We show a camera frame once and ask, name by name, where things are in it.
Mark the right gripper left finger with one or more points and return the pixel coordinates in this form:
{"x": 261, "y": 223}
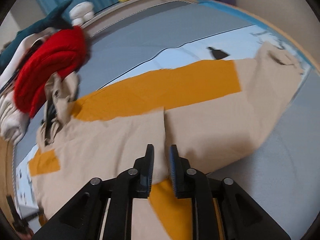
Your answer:
{"x": 143, "y": 180}

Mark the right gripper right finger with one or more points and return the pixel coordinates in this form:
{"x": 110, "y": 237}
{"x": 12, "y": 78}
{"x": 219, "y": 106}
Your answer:
{"x": 178, "y": 173}

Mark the beige and orange jacket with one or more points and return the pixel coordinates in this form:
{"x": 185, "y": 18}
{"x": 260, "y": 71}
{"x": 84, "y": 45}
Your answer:
{"x": 215, "y": 111}

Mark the grey printed bed sheet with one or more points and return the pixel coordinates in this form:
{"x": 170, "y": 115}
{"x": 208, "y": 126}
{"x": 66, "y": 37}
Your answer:
{"x": 283, "y": 175}

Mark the white folded quilted garment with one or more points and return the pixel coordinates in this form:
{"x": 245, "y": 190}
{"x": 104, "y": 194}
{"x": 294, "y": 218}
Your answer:
{"x": 13, "y": 122}

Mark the red folded knit garment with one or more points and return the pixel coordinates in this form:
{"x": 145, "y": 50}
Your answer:
{"x": 63, "y": 53}

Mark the white plush toy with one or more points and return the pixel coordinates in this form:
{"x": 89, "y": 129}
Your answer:
{"x": 81, "y": 13}

